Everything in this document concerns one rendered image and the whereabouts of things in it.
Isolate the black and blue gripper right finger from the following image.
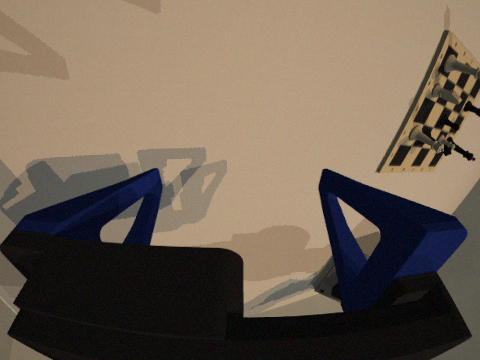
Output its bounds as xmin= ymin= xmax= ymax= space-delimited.
xmin=318 ymin=169 xmax=468 ymax=312

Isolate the white pawn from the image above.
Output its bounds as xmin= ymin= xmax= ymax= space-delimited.
xmin=437 ymin=135 xmax=455 ymax=149

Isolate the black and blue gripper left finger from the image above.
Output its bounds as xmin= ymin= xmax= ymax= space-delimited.
xmin=13 ymin=168 xmax=163 ymax=245

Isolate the black and cream chessboard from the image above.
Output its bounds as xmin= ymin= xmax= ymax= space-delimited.
xmin=377 ymin=30 xmax=480 ymax=173

